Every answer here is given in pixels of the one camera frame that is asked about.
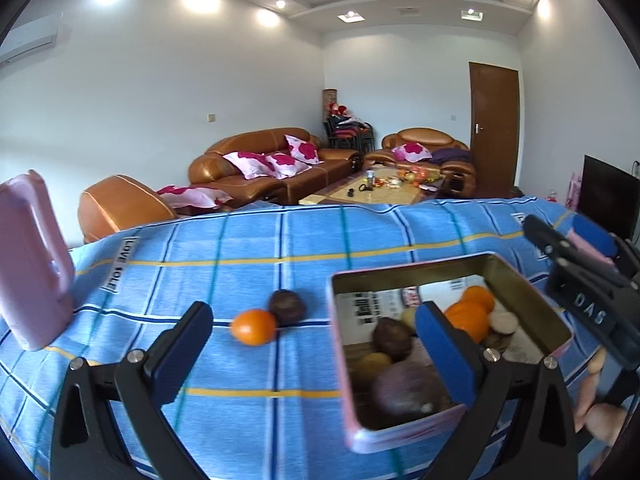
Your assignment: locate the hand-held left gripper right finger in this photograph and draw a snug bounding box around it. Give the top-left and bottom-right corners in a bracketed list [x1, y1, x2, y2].
[414, 301, 583, 480]

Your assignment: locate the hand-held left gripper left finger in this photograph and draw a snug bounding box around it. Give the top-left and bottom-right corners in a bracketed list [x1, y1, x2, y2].
[50, 301, 216, 480]

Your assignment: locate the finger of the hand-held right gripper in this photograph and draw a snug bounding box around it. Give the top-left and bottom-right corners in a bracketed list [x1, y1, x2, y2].
[572, 214, 640, 283]
[524, 214, 626, 286]

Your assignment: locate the orange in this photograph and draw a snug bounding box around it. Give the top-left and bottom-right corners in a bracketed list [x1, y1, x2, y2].
[231, 309, 278, 347]
[444, 301, 491, 343]
[461, 285, 496, 313]

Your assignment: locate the large purple passion fruit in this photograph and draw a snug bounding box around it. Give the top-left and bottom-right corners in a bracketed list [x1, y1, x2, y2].
[371, 360, 451, 416]

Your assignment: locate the dark brown passion fruit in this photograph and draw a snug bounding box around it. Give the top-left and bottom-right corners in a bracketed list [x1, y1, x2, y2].
[268, 289, 307, 325]
[372, 317, 415, 361]

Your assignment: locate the pink tin box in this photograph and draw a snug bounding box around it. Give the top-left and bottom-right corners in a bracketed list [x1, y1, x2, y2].
[327, 252, 573, 453]

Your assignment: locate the person's right hand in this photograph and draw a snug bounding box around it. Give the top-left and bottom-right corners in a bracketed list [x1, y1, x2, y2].
[574, 347, 628, 447]

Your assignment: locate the pale pink object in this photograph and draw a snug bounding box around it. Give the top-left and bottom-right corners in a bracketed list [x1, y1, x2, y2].
[567, 232, 613, 266]

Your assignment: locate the black television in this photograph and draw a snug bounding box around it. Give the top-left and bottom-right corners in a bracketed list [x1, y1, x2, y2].
[582, 155, 640, 243]

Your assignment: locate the pink gift bag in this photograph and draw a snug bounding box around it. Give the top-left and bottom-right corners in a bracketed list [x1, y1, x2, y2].
[566, 171, 585, 211]

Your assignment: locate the printed paper liner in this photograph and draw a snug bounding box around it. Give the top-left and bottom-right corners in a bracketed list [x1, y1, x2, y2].
[335, 272, 551, 361]

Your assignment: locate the brown wooden door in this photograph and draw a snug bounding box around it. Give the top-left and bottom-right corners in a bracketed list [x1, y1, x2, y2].
[469, 61, 521, 196]

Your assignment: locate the purple cloth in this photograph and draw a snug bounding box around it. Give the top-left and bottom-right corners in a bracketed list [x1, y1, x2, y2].
[430, 147, 473, 165]

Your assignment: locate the blue plaid cloth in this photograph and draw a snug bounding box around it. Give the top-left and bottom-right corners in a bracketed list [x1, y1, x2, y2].
[0, 197, 640, 480]

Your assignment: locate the cluster of small colourful items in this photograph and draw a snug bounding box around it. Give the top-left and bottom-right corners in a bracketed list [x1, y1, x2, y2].
[380, 167, 443, 191]

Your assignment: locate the brown leather armchair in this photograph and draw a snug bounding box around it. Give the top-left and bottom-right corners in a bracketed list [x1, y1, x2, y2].
[364, 128, 476, 198]

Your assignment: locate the brown leather sofa section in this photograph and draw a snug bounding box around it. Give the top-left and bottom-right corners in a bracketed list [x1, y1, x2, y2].
[78, 175, 178, 245]

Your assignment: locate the pink floral pillow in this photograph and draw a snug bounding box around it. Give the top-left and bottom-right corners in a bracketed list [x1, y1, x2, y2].
[223, 151, 276, 180]
[285, 135, 321, 165]
[265, 152, 311, 178]
[392, 142, 432, 162]

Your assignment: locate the wooden coffee table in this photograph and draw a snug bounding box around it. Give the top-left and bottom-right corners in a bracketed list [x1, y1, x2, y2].
[299, 166, 443, 207]

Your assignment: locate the brown leather sofa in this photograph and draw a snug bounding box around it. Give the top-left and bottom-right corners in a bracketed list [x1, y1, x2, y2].
[188, 128, 362, 206]

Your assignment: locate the black chair stack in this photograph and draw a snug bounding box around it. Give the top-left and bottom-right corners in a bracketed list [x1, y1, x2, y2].
[324, 115, 375, 152]

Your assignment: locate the white air conditioner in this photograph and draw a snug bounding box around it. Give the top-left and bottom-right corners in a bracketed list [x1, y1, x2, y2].
[0, 12, 68, 67]

